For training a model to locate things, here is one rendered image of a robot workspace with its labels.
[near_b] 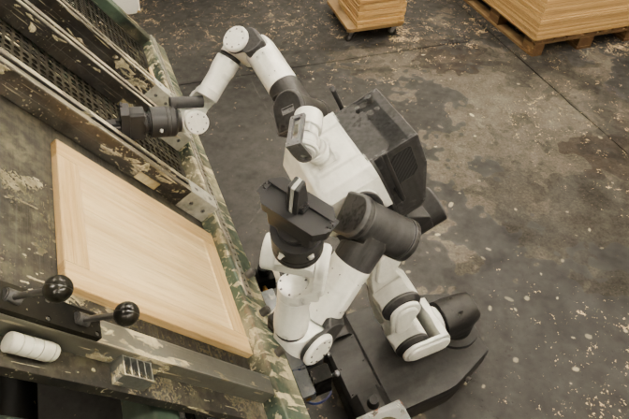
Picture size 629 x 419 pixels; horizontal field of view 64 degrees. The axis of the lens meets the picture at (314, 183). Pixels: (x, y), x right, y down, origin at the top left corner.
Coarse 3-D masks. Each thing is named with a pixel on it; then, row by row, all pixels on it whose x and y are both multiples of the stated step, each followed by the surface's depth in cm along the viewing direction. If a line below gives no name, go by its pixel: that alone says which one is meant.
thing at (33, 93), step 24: (0, 48) 111; (0, 72) 109; (24, 72) 113; (24, 96) 115; (48, 96) 117; (48, 120) 121; (72, 120) 123; (96, 120) 130; (96, 144) 130; (120, 144) 133; (120, 168) 138; (144, 168) 141; (168, 168) 149; (168, 192) 150; (192, 192) 153
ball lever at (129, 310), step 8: (120, 304) 75; (128, 304) 75; (136, 304) 76; (80, 312) 80; (112, 312) 77; (120, 312) 74; (128, 312) 74; (136, 312) 75; (80, 320) 79; (88, 320) 79; (96, 320) 78; (120, 320) 74; (128, 320) 74; (136, 320) 76
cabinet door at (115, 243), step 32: (64, 160) 114; (64, 192) 106; (96, 192) 117; (128, 192) 130; (64, 224) 98; (96, 224) 109; (128, 224) 120; (160, 224) 134; (192, 224) 151; (64, 256) 92; (96, 256) 101; (128, 256) 111; (160, 256) 123; (192, 256) 138; (96, 288) 94; (128, 288) 103; (160, 288) 113; (192, 288) 126; (224, 288) 141; (160, 320) 105; (192, 320) 115; (224, 320) 129
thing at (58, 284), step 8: (48, 280) 66; (56, 280) 66; (64, 280) 66; (8, 288) 71; (40, 288) 69; (48, 288) 65; (56, 288) 65; (64, 288) 66; (72, 288) 67; (8, 296) 71; (16, 296) 71; (24, 296) 70; (32, 296) 69; (48, 296) 66; (56, 296) 66; (64, 296) 66; (16, 304) 72
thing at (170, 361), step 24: (48, 336) 76; (72, 336) 79; (120, 336) 88; (144, 336) 93; (144, 360) 90; (168, 360) 95; (192, 360) 101; (216, 360) 109; (192, 384) 103; (216, 384) 107; (240, 384) 111; (264, 384) 120
